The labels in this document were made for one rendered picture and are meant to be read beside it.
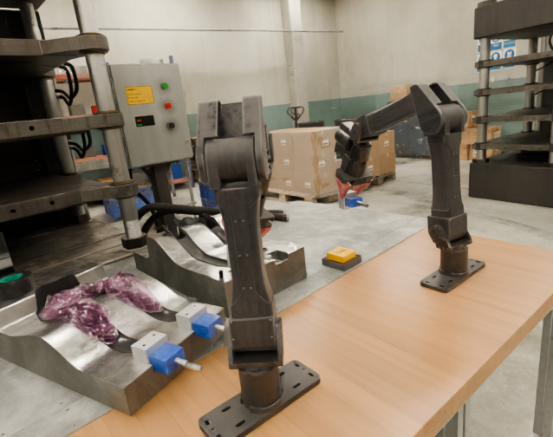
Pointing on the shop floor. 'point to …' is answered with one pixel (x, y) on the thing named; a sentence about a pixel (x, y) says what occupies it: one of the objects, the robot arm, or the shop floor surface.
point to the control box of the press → (152, 125)
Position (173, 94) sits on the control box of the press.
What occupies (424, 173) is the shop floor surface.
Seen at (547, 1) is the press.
